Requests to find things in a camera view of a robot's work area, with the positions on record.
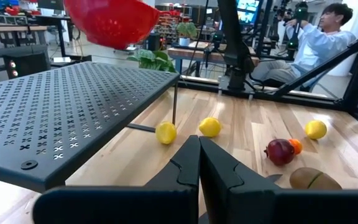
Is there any black box with red lights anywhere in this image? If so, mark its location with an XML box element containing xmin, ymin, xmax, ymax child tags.
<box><xmin>3</xmin><ymin>51</ymin><xmax>51</xmax><ymax>80</ymax></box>

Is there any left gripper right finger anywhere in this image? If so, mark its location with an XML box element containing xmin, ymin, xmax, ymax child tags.
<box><xmin>200</xmin><ymin>136</ymin><xmax>358</xmax><ymax>224</ymax></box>

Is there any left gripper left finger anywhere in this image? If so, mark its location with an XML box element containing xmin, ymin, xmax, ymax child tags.
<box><xmin>32</xmin><ymin>136</ymin><xmax>201</xmax><ymax>224</ymax></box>

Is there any black aluminium rig frame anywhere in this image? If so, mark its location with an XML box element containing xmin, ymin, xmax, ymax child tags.
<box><xmin>177</xmin><ymin>23</ymin><xmax>358</xmax><ymax>138</ymax></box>

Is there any red plastic colander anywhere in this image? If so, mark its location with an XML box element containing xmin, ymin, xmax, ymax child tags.
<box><xmin>63</xmin><ymin>0</ymin><xmax>160</xmax><ymax>50</ymax></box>

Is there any person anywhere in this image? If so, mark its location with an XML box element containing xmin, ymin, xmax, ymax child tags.
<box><xmin>250</xmin><ymin>2</ymin><xmax>357</xmax><ymax>90</ymax></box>

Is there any bright display screen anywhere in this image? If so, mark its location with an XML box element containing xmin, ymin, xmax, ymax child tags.
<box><xmin>236</xmin><ymin>0</ymin><xmax>260</xmax><ymax>26</ymax></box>

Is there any small bushy potted plant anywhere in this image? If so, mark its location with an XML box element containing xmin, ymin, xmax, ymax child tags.
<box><xmin>175</xmin><ymin>21</ymin><xmax>198</xmax><ymax>47</ymax></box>

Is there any brown kiwi with slit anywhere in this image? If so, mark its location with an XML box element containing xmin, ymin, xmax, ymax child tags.
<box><xmin>289</xmin><ymin>167</ymin><xmax>343</xmax><ymax>190</ymax></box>

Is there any orange-yellow pear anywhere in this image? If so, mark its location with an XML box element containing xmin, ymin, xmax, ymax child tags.
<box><xmin>288</xmin><ymin>138</ymin><xmax>303</xmax><ymax>156</ymax></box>

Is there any yellow lemon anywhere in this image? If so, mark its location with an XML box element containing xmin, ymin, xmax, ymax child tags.
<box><xmin>305</xmin><ymin>119</ymin><xmax>328</xmax><ymax>140</ymax></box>
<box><xmin>198</xmin><ymin>117</ymin><xmax>223</xmax><ymax>138</ymax></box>
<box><xmin>155</xmin><ymin>121</ymin><xmax>178</xmax><ymax>146</ymax></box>

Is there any dark red pomegranate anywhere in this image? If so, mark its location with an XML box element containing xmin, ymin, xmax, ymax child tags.
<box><xmin>264</xmin><ymin>138</ymin><xmax>296</xmax><ymax>166</ymax></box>

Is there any wooden workbench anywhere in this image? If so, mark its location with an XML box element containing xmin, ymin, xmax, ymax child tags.
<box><xmin>167</xmin><ymin>42</ymin><xmax>260</xmax><ymax>77</ymax></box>

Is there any black perforated metal shelf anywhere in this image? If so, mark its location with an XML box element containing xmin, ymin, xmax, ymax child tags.
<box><xmin>0</xmin><ymin>61</ymin><xmax>180</xmax><ymax>193</ymax></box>

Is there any variegated green potted plant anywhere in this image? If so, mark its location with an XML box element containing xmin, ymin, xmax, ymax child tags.
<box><xmin>126</xmin><ymin>49</ymin><xmax>177</xmax><ymax>74</ymax></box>

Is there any wooden office desk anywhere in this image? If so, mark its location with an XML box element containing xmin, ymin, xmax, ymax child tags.
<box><xmin>0</xmin><ymin>24</ymin><xmax>48</xmax><ymax>47</ymax></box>

